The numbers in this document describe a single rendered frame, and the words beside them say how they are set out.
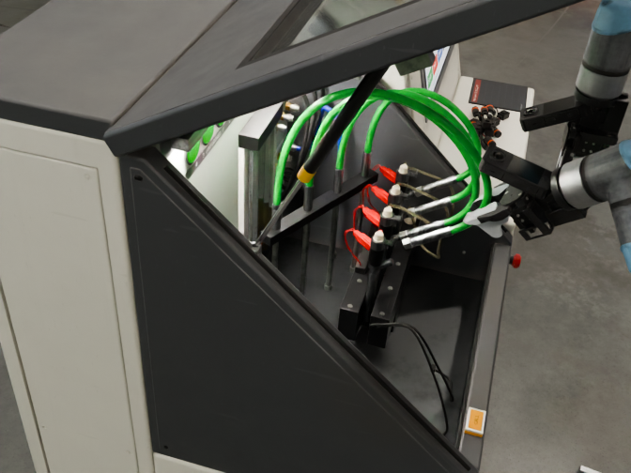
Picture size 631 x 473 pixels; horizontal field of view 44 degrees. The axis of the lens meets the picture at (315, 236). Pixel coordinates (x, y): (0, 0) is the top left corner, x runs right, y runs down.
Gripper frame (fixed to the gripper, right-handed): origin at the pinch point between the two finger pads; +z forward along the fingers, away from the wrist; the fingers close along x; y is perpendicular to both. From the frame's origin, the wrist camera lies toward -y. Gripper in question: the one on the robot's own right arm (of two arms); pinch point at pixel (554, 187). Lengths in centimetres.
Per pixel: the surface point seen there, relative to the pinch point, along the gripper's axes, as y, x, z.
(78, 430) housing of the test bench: -76, -47, 45
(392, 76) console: -35.6, 23.3, -4.1
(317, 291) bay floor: -43, 2, 41
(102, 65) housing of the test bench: -70, -33, -26
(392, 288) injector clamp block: -25.4, -8.0, 26.0
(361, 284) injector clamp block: -31.5, -8.7, 26.2
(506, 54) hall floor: -12, 335, 124
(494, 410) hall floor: 9, 55, 124
